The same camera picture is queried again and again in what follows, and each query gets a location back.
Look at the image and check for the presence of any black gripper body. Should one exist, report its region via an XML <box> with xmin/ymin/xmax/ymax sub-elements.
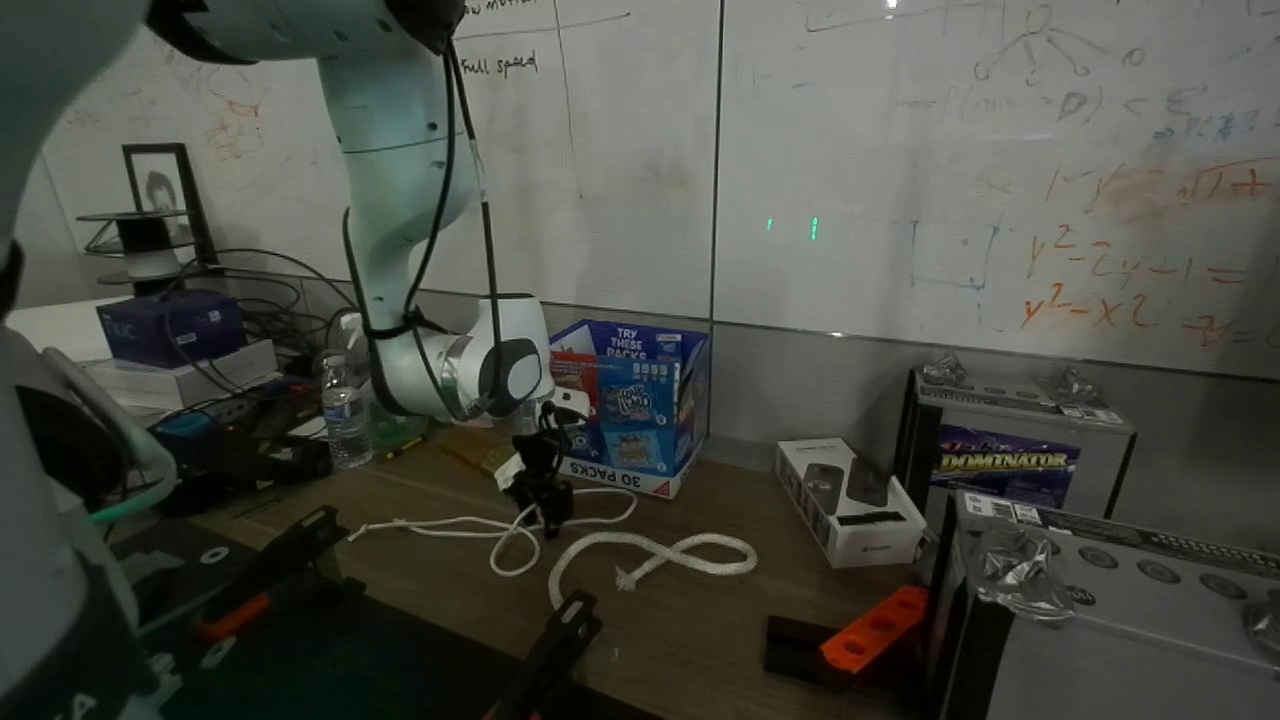
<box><xmin>513</xmin><ymin>420</ymin><xmax>574</xmax><ymax>517</ymax></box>

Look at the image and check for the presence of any thin white rope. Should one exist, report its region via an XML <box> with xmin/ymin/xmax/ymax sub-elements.
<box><xmin>346</xmin><ymin>483</ymin><xmax>646</xmax><ymax>584</ymax></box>

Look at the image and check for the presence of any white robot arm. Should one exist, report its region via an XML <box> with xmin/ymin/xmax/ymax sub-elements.
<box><xmin>0</xmin><ymin>0</ymin><xmax>548</xmax><ymax>720</ymax></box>

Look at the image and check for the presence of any blue cardboard box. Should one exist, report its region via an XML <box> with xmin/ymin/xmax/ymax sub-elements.
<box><xmin>553</xmin><ymin>322</ymin><xmax>709</xmax><ymax>502</ymax></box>

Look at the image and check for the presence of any white small open box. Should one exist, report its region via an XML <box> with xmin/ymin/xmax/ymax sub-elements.
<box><xmin>771</xmin><ymin>437</ymin><xmax>930</xmax><ymax>570</ymax></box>

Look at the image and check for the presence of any dark blue box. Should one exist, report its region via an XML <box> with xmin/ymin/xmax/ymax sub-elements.
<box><xmin>95</xmin><ymin>291</ymin><xmax>243</xmax><ymax>370</ymax></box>

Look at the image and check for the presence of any clear spray bottle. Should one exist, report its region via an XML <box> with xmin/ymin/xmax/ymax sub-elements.
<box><xmin>319</xmin><ymin>312</ymin><xmax>373</xmax><ymax>470</ymax></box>

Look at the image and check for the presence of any orange and black tool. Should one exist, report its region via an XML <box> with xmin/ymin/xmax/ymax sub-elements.
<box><xmin>764</xmin><ymin>584</ymin><xmax>930</xmax><ymax>683</ymax></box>

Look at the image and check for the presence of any grey battery near front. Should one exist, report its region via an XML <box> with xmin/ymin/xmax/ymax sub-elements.
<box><xmin>926</xmin><ymin>492</ymin><xmax>1280</xmax><ymax>720</ymax></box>

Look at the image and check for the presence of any grey battery by wall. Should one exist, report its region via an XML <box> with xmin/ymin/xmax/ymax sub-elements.
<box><xmin>891</xmin><ymin>360</ymin><xmax>1137</xmax><ymax>523</ymax></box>

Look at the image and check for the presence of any black picture frame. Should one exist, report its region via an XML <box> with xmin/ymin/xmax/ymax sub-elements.
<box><xmin>125</xmin><ymin>146</ymin><xmax>217</xmax><ymax>263</ymax></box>

